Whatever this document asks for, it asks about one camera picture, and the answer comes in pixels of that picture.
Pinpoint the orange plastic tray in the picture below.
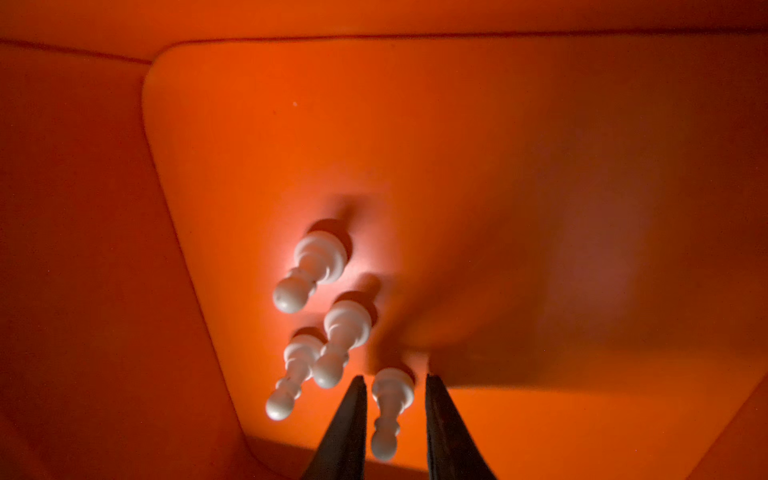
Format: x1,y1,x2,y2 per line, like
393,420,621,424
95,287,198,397
1,1,767,479

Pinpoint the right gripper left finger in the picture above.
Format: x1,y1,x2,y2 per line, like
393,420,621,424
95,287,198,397
301,375,368,480

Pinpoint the white pawn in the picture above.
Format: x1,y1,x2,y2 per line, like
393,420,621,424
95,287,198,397
265,334,323,421
371,368,415,461
313,300,373,389
272,230,349,314

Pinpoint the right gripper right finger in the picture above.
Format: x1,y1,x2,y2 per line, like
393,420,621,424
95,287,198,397
425,374,496,480

